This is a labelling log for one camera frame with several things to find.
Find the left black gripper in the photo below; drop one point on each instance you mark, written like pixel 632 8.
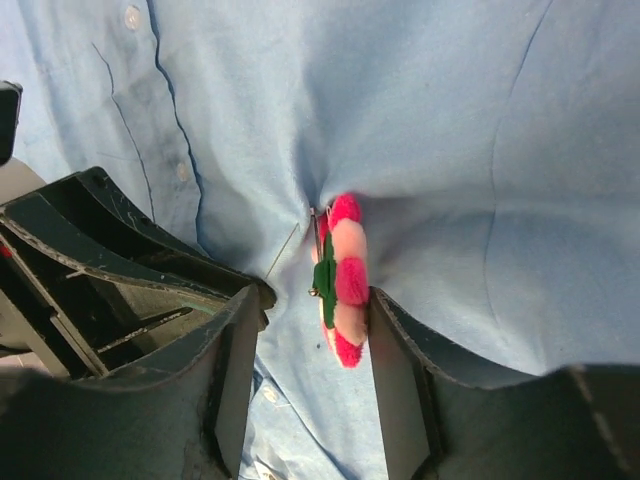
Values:
pixel 91 283

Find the light blue button shirt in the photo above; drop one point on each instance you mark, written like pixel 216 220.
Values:
pixel 494 146

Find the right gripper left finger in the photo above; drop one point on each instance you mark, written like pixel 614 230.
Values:
pixel 177 413

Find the pink flower smiley brooch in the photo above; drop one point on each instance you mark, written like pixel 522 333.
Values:
pixel 340 278

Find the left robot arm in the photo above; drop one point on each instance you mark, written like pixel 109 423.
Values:
pixel 9 125

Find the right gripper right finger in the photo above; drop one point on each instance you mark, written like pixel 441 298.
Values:
pixel 448 413

